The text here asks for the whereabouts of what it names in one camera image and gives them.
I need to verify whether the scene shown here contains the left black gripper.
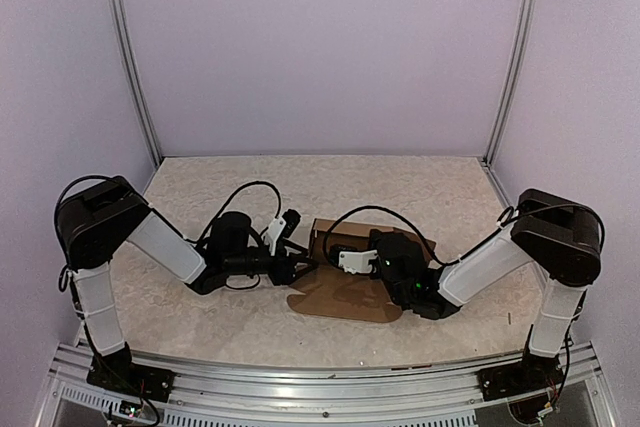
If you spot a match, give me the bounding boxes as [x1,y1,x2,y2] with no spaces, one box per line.
[225,241,318,286]

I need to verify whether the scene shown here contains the brown cardboard box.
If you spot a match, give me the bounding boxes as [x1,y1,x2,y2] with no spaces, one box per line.
[287,218,430,324]

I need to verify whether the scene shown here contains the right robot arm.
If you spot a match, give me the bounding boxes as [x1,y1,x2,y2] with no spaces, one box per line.
[370,189,605,391]

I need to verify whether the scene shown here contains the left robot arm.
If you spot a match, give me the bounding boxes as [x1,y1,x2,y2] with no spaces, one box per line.
[53,175,318,392]

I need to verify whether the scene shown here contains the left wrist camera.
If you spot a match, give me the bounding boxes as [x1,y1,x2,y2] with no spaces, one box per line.
[261,209,301,256]

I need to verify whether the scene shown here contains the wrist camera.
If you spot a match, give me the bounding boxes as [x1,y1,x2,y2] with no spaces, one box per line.
[261,209,301,256]
[328,244,378,276]

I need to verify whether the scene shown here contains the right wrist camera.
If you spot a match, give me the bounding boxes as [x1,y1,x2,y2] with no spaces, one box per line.
[328,244,378,276]

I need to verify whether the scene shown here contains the front aluminium rail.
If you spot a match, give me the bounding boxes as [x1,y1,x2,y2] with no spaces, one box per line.
[27,342,623,426]

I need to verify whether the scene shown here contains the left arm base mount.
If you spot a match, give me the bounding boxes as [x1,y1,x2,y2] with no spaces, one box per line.
[87,363,176,403]

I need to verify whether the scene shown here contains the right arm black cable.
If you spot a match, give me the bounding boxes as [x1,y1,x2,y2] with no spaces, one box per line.
[322,196,606,268]

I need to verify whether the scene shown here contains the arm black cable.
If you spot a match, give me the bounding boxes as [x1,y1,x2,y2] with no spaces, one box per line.
[322,196,606,268]
[53,174,284,293]

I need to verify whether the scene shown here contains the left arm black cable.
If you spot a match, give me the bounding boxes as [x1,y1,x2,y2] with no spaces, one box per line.
[53,174,284,293]

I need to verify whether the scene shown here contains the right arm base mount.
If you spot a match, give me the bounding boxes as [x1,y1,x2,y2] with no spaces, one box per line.
[477,356,564,401]

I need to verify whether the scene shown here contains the left aluminium frame post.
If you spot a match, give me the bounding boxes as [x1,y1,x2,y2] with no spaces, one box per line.
[108,0,164,170]

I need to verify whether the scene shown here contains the aluminium frame post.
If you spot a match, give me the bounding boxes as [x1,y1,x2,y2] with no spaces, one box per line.
[108,0,164,170]
[482,0,544,168]

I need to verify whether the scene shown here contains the right aluminium frame post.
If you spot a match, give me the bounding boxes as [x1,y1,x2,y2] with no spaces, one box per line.
[482,0,544,168]

